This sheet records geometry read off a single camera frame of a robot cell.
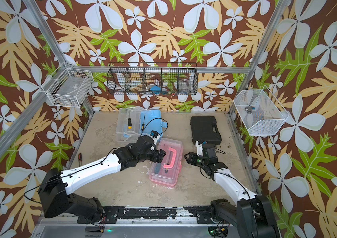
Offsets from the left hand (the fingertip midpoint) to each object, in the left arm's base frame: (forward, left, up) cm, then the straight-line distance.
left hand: (161, 149), depth 80 cm
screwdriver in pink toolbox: (-7, +3, -9) cm, 11 cm away
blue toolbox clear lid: (+15, +25, -6) cm, 30 cm away
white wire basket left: (+31, +55, +17) cm, 66 cm away
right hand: (+1, -15, -9) cm, 17 cm away
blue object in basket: (+37, +4, +11) cm, 39 cm away
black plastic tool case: (+22, -29, -10) cm, 38 cm away
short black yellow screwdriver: (+24, +23, -5) cm, 33 cm away
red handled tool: (+3, +53, -16) cm, 55 cm away
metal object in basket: (+22, -51, +9) cm, 57 cm away
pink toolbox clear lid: (-10, -3, -9) cm, 14 cm away
